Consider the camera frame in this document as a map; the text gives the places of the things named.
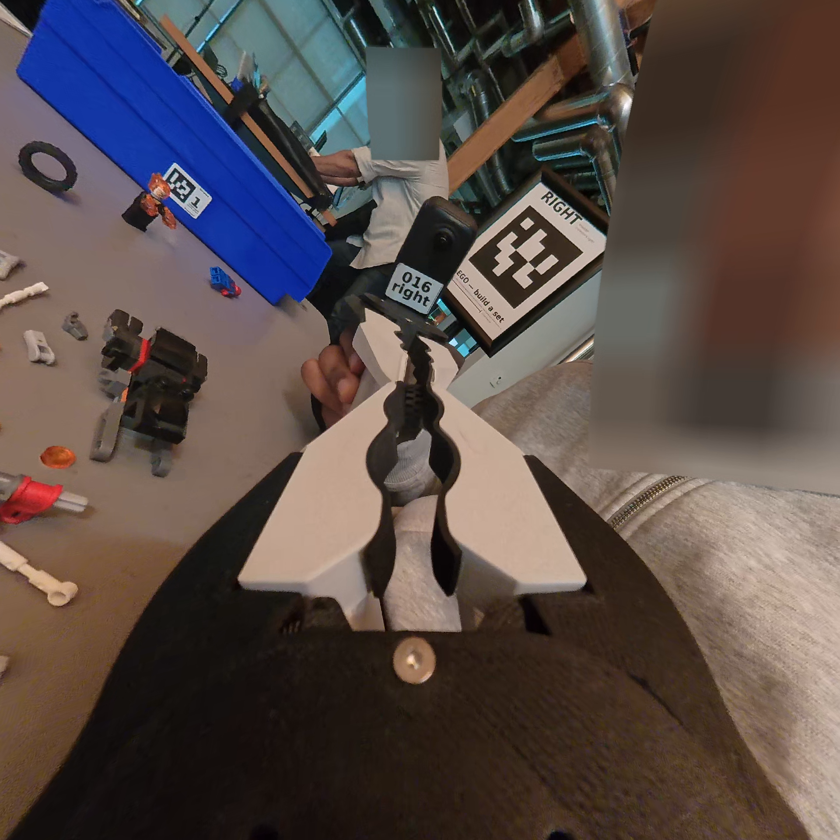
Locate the white flexible lego tube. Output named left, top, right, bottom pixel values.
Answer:
left=0, top=280, right=80, bottom=606

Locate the red lego connector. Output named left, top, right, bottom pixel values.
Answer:
left=0, top=475, right=90, bottom=526

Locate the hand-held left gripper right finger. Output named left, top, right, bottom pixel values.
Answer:
left=430, top=386, right=588, bottom=613

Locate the thin black lego tire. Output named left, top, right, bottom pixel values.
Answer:
left=392, top=382, right=435, bottom=442

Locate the wooden ceiling beam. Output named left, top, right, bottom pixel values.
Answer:
left=445, top=0, right=657, bottom=193

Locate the person's right hand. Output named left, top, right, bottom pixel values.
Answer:
left=300, top=341, right=366, bottom=432

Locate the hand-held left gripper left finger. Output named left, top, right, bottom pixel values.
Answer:
left=238, top=382, right=401, bottom=626

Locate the wide black lego tire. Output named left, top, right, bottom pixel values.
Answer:
left=17, top=140, right=79, bottom=196

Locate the black lego motorcycle build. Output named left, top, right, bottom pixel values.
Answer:
left=89, top=308, right=210, bottom=479

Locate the blue plastic bin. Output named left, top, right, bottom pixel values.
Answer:
left=16, top=0, right=334, bottom=305

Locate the silver metal duct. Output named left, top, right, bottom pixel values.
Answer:
left=512, top=0, right=639, bottom=212

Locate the wooden office desk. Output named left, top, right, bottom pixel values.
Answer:
left=156, top=13, right=340, bottom=228

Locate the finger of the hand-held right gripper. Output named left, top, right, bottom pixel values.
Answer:
left=352, top=307, right=411, bottom=403
left=419, top=341, right=471, bottom=398

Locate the black white marker sign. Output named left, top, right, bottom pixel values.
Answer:
left=445, top=164, right=609, bottom=359

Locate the flame lego minifigure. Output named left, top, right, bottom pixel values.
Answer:
left=121, top=171, right=179, bottom=235

